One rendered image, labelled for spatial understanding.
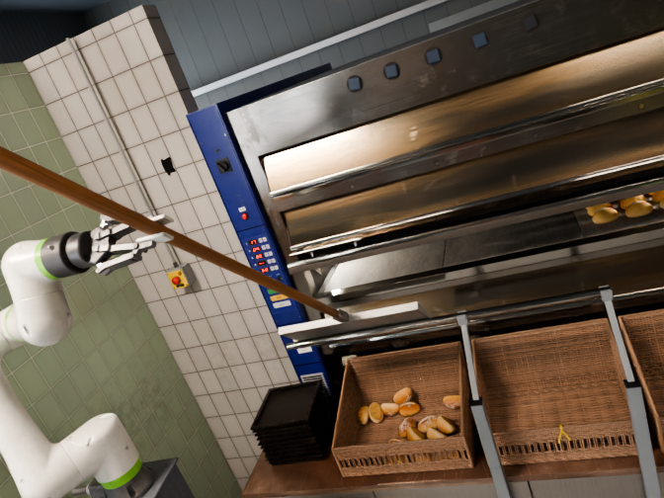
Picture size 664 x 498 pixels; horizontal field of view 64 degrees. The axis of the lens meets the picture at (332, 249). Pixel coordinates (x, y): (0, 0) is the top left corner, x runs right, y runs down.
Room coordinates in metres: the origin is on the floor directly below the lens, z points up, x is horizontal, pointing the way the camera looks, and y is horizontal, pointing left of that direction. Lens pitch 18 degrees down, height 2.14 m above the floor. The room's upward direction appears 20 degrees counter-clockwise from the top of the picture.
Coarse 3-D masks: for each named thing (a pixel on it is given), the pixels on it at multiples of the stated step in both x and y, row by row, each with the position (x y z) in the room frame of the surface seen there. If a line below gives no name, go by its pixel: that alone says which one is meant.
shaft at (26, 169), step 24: (0, 168) 0.82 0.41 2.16; (24, 168) 0.84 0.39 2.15; (72, 192) 0.90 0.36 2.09; (120, 216) 0.97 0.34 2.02; (144, 216) 1.02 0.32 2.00; (192, 240) 1.12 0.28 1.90; (216, 264) 1.19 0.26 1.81; (240, 264) 1.26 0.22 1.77; (288, 288) 1.43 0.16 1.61; (336, 312) 1.68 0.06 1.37
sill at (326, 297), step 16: (656, 224) 1.83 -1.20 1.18; (576, 240) 1.94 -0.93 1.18; (592, 240) 1.89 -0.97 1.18; (608, 240) 1.85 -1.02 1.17; (624, 240) 1.83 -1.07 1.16; (640, 240) 1.81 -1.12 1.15; (512, 256) 2.01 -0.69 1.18; (528, 256) 1.96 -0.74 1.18; (544, 256) 1.94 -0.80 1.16; (560, 256) 1.92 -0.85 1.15; (432, 272) 2.14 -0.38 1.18; (448, 272) 2.08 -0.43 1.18; (464, 272) 2.06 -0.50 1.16; (480, 272) 2.03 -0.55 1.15; (352, 288) 2.28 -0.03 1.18; (368, 288) 2.22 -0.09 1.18; (384, 288) 2.19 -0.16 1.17; (400, 288) 2.16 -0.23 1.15
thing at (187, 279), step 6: (186, 264) 2.49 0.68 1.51; (168, 270) 2.49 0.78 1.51; (174, 270) 2.46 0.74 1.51; (180, 270) 2.45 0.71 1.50; (186, 270) 2.47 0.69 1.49; (192, 270) 2.51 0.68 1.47; (168, 276) 2.48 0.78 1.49; (174, 276) 2.46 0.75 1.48; (180, 276) 2.45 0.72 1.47; (186, 276) 2.45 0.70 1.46; (192, 276) 2.49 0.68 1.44; (180, 282) 2.46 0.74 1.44; (186, 282) 2.45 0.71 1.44; (192, 282) 2.47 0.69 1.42; (174, 288) 2.47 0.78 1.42; (180, 288) 2.47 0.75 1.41
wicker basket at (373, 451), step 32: (384, 352) 2.19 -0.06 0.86; (416, 352) 2.13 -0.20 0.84; (448, 352) 2.07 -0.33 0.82; (352, 384) 2.21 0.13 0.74; (384, 384) 2.16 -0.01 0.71; (416, 384) 2.11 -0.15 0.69; (352, 416) 2.08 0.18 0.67; (384, 416) 2.10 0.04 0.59; (416, 416) 2.03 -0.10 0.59; (448, 416) 1.95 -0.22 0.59; (352, 448) 1.79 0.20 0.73; (384, 448) 1.75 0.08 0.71; (416, 448) 1.70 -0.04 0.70; (448, 448) 1.65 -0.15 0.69
